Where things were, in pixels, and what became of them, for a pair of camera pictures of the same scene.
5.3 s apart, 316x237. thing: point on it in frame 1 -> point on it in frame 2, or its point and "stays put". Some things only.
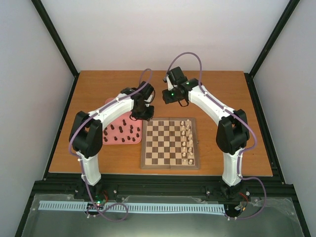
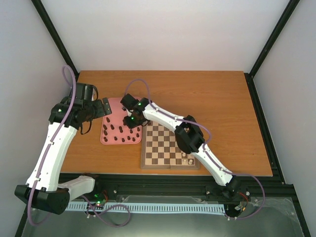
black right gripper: (167, 98) -> (131, 125)
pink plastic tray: (122, 129) stays put
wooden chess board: (169, 143) stays put
